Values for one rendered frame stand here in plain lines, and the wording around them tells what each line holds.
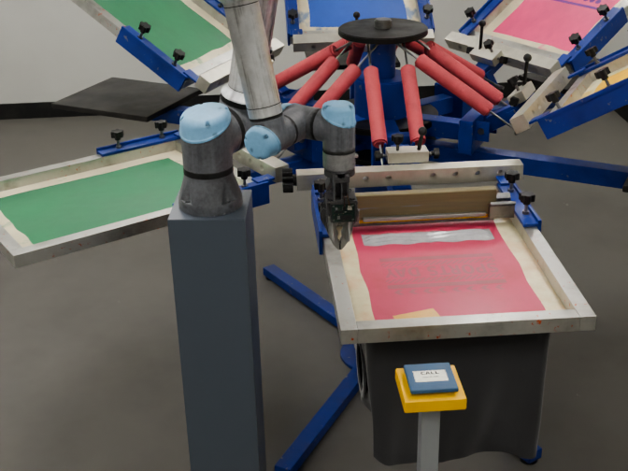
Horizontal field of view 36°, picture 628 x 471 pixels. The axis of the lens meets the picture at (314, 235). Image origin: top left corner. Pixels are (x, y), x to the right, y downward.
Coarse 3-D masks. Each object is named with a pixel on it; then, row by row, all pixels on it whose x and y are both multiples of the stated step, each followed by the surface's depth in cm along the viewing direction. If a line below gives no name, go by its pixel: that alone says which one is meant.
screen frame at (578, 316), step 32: (544, 256) 250; (576, 288) 235; (352, 320) 223; (384, 320) 223; (416, 320) 223; (448, 320) 222; (480, 320) 222; (512, 320) 222; (544, 320) 222; (576, 320) 223
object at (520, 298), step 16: (432, 224) 277; (448, 224) 277; (464, 224) 277; (480, 224) 277; (464, 240) 268; (480, 240) 267; (496, 240) 267; (496, 256) 258; (512, 256) 258; (512, 272) 250; (512, 288) 242; (528, 288) 242; (464, 304) 236; (480, 304) 236; (496, 304) 235; (512, 304) 235; (528, 304) 235
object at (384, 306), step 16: (400, 224) 278; (416, 224) 278; (368, 256) 260; (384, 256) 260; (400, 256) 260; (368, 272) 252; (368, 288) 244; (384, 288) 244; (384, 304) 237; (400, 304) 236; (416, 304) 236; (432, 304) 236; (448, 304) 236
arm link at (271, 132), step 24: (240, 0) 203; (240, 24) 205; (240, 48) 207; (264, 48) 208; (240, 72) 209; (264, 72) 208; (264, 96) 210; (264, 120) 211; (288, 120) 217; (264, 144) 210; (288, 144) 216
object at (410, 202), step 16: (368, 192) 273; (384, 192) 273; (400, 192) 272; (416, 192) 272; (432, 192) 272; (448, 192) 272; (464, 192) 272; (480, 192) 273; (496, 192) 273; (368, 208) 272; (384, 208) 273; (400, 208) 273; (416, 208) 274; (432, 208) 274; (448, 208) 274; (464, 208) 275; (480, 208) 275
